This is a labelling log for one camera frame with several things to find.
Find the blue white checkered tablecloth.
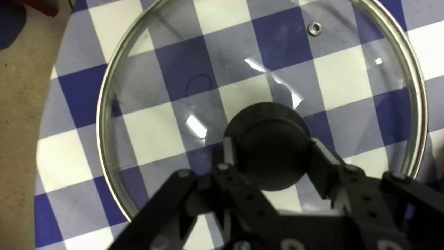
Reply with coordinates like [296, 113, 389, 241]
[32, 0, 444, 250]

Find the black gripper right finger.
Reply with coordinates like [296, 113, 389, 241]
[308, 139, 444, 250]

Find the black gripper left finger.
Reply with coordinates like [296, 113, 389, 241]
[109, 141, 282, 250]

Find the glass pot lid black knob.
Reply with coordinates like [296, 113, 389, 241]
[97, 0, 429, 220]

